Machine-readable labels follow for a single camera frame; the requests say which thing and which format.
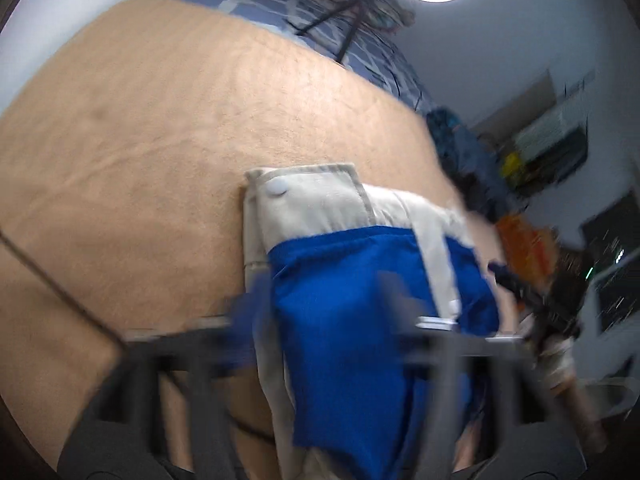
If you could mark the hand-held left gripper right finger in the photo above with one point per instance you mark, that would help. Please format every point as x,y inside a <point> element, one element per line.
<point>405,325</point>

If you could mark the person's right hand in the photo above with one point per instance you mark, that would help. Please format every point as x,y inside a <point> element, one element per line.
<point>557,362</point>

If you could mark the window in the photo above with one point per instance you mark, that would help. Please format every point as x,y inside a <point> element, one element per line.
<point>615,240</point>

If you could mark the beige and blue jacket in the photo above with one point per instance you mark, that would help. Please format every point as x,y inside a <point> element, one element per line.
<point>350,310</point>

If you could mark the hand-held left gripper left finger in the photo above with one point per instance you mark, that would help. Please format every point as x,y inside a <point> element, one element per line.
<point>245,320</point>

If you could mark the dark hanging clothes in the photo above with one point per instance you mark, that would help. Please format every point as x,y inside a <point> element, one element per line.
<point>555,165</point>

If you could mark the black tripod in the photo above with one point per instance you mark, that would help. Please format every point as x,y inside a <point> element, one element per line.
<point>352,30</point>

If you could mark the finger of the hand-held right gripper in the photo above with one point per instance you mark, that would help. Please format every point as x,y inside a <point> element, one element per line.
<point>510,282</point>

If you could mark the dark folded clothes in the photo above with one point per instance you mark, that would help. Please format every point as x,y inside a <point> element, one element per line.
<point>470,160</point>

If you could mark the person's right forearm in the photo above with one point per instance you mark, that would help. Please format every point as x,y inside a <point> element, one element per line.
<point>580,420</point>

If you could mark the yellow crate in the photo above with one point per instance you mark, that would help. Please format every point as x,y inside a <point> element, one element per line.
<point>512,165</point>

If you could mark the white striped towel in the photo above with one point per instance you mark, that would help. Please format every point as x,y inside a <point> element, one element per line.
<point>545,130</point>

